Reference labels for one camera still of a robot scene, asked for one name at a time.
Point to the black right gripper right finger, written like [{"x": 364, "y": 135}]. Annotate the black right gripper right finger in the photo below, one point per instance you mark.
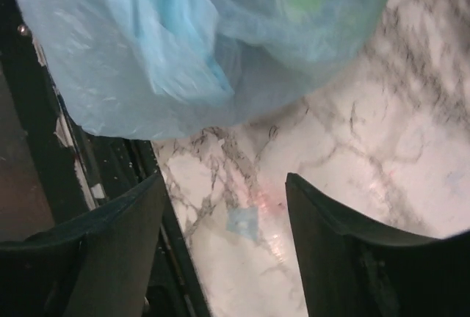
[{"x": 353, "y": 265}]

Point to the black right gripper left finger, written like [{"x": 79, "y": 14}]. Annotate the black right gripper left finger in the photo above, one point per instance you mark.
[{"x": 96, "y": 264}]

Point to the light blue printed plastic bag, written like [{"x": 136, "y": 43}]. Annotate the light blue printed plastic bag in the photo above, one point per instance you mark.
[{"x": 161, "y": 69}]

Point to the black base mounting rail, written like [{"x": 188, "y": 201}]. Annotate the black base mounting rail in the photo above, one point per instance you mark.
[{"x": 50, "y": 168}]

